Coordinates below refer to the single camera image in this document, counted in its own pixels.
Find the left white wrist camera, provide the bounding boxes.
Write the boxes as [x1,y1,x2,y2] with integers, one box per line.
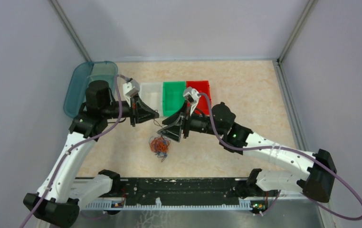
[123,79,140,99]

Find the brown wire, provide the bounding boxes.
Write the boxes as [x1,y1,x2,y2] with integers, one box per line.
[153,119,163,136]

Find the green plastic bin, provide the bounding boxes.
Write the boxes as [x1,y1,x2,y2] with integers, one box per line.
[162,81,186,117]

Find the left aluminium frame post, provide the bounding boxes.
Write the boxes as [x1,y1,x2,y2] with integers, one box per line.
[49,0,92,62]

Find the red plastic bin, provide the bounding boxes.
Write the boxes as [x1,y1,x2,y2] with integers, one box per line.
[186,80,211,115]

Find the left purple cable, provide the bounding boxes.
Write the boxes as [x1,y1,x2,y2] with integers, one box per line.
[19,74,134,228]

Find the white plastic bin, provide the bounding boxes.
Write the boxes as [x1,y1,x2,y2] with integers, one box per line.
[139,82,163,117]

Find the aluminium frame post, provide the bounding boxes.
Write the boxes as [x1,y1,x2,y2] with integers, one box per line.
[277,0,318,65]
[49,0,92,62]

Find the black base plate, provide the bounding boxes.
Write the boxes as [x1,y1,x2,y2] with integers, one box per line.
[102,178,266,206]

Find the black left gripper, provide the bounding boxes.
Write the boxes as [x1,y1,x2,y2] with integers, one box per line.
[102,93,160,127]

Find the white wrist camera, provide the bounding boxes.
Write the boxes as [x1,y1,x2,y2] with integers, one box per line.
[183,86,200,116]
[123,79,140,99]

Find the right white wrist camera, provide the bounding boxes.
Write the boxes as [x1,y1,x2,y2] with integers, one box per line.
[183,86,200,116]

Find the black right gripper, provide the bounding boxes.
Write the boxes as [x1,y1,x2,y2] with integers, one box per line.
[158,100,224,142]

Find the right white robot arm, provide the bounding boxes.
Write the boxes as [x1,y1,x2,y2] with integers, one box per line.
[158,102,337,203]

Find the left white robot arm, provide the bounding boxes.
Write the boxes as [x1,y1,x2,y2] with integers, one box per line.
[23,78,159,228]

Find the right aluminium side rail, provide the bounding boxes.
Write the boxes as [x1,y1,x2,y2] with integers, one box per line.
[272,59,308,151]

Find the teal translucent plastic tray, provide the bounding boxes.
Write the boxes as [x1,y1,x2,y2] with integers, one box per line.
[63,61,118,118]

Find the white slotted cable duct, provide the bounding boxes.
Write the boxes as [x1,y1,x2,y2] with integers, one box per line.
[80,197,267,211]

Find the right aluminium frame post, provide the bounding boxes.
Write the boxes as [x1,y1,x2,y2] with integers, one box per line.
[277,0,318,65]

